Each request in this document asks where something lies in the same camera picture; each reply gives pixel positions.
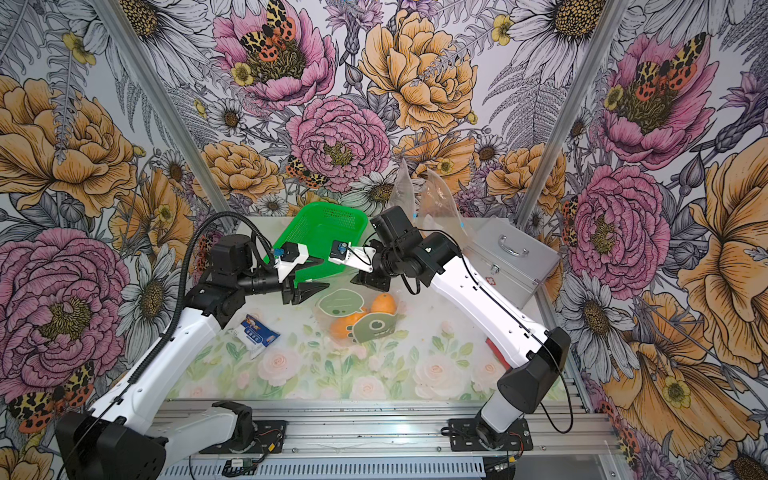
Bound clear zip-top bag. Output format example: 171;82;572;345
387;159;418;223
313;288;402;346
417;170;469;248

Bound orange mango bottom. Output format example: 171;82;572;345
329;311;367;340

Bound orange mango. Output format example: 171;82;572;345
329;311;367;340
370;293;398;316

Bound orange mango top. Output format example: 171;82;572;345
370;293;398;316

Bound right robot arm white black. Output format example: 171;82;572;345
331;206;571;450

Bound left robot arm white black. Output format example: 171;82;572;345
55;216;326;479

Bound green plastic basket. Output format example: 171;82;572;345
275;202;369;282

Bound blue white small packet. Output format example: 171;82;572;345
234;315;280;359

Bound silver metal case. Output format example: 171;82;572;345
464;218;559;309

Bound small green circuit board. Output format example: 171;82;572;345
221;458;258;478

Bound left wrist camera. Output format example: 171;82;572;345
274;242;310;284

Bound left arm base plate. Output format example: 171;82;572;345
200;420;288;455

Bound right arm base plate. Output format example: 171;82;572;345
440;418;534;454

